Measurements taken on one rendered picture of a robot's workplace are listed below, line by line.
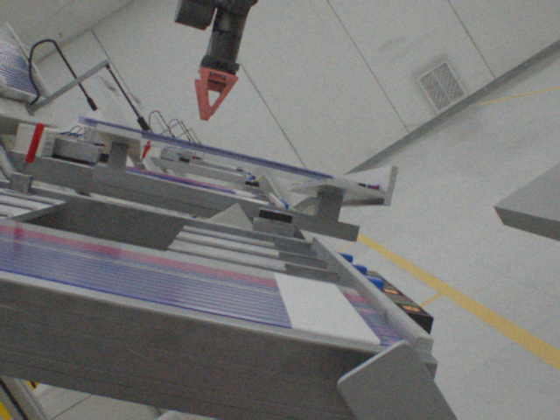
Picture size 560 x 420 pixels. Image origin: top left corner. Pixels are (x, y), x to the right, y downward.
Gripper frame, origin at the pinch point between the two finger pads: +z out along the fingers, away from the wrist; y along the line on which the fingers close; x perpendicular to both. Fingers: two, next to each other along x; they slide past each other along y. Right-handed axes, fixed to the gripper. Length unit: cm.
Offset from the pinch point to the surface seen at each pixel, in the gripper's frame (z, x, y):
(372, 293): 21, 13, 74
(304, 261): 21, 13, 45
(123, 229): 22.7, -9.4, 21.5
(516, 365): 39, 102, -56
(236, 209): 15.6, 8.6, 3.9
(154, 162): -13, -3, -411
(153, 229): 21.7, -5.1, 22.0
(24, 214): 23, -21, 45
